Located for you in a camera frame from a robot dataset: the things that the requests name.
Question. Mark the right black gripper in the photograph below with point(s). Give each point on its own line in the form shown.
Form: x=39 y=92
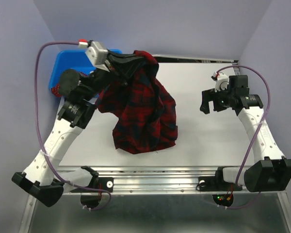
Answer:
x=209 y=95

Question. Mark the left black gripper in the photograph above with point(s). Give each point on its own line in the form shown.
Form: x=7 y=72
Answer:
x=123 y=65

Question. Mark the red navy plaid skirt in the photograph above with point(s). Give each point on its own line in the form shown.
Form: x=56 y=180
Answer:
x=145 y=110

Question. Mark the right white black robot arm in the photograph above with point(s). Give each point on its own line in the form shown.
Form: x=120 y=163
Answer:
x=271 y=170

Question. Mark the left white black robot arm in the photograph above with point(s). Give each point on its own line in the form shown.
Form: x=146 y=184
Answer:
x=40 y=178

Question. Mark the blue plastic bin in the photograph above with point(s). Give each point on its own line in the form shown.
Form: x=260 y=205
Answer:
x=70 y=59

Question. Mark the red white-dotted skirt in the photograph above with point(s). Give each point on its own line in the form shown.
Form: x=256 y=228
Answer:
x=55 y=90

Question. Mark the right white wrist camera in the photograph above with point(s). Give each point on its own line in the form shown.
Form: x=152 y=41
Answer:
x=221 y=81

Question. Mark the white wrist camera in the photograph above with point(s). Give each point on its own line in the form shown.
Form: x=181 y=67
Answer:
x=221 y=81
x=95 y=52

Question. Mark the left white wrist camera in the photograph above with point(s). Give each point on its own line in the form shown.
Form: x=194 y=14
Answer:
x=95 y=52

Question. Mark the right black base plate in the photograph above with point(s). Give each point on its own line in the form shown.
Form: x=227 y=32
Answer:
x=211 y=184

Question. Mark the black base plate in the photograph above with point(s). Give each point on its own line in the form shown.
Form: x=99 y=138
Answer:
x=105 y=183
x=211 y=184

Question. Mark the aluminium table frame rail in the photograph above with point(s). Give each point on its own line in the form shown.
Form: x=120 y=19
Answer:
x=143 y=180

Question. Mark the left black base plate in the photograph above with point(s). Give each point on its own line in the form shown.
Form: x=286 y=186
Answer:
x=105 y=183

